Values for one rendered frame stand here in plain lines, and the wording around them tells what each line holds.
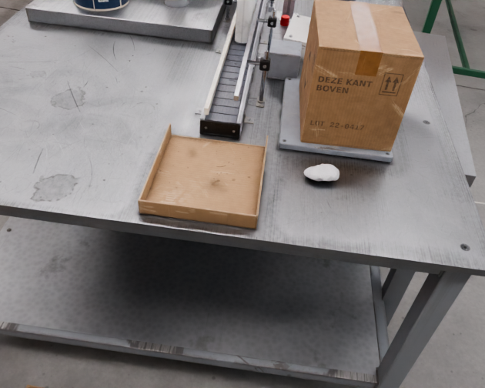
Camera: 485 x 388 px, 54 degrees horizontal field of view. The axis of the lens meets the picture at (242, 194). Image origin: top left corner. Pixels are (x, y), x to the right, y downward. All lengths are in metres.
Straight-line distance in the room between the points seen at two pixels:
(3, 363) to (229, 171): 1.11
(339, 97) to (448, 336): 1.18
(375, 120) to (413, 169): 0.17
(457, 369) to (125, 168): 1.41
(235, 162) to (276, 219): 0.21
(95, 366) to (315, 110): 1.16
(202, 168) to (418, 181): 0.54
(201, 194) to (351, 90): 0.44
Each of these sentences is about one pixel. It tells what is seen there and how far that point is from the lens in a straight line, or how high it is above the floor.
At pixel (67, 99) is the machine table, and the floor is 0.83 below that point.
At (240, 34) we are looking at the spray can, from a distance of 1.65.
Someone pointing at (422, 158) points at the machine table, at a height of 0.83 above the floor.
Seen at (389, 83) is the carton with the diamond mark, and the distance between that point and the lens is 1.20.
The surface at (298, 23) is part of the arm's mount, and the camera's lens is 1.83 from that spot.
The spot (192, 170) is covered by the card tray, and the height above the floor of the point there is 0.83.
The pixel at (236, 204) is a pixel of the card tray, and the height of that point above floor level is 0.83.
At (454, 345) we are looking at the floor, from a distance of 2.07.
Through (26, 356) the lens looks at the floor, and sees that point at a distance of 1.90.
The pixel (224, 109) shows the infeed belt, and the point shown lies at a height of 0.88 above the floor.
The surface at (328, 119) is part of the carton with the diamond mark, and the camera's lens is 1.23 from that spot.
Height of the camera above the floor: 1.59
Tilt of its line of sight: 42 degrees down
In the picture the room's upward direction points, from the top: 6 degrees clockwise
